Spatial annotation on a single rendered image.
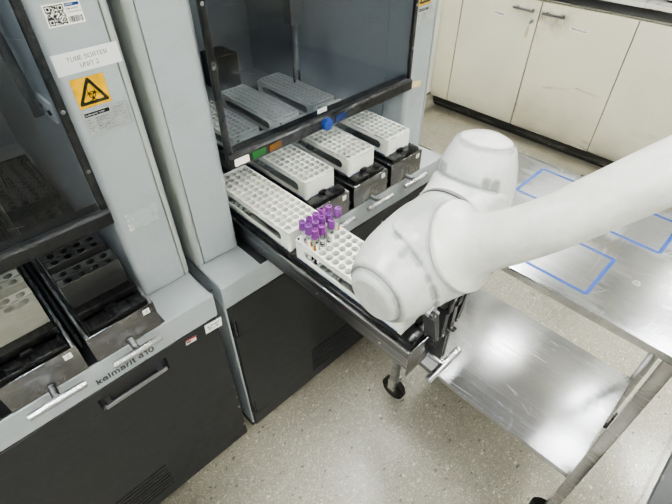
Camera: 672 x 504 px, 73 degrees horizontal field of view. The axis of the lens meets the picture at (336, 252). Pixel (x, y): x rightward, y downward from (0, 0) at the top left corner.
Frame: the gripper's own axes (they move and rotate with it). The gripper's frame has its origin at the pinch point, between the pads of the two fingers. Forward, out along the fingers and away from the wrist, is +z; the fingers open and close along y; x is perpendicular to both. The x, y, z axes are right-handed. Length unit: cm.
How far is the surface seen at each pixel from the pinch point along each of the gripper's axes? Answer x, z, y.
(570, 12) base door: -82, 1, -229
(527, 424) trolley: 16, 52, -32
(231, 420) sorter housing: -45, 57, 26
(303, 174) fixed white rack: -53, -6, -13
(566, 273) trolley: 8.8, -2.1, -31.3
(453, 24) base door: -154, 21, -229
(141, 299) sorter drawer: -46, -2, 35
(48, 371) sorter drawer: -45, 1, 54
